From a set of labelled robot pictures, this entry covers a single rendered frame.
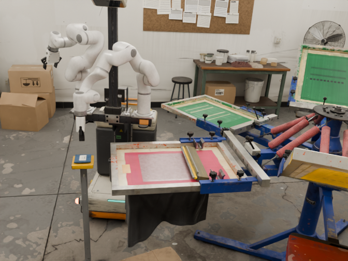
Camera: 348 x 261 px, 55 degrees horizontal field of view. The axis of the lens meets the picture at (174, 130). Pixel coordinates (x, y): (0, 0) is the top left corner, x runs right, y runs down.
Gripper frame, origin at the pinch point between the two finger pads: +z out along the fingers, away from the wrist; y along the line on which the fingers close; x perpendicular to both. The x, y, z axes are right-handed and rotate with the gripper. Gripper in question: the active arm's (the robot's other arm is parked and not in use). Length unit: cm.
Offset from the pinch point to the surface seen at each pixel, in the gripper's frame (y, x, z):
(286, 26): -368, 322, -36
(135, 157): -1.4, 33.3, 15.4
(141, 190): 41, 33, 13
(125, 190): 41.2, 24.1, 12.4
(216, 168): 17, 83, 15
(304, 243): 103, 90, 0
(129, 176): 22.3, 27.5, 15.4
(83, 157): -0.8, 0.4, 13.8
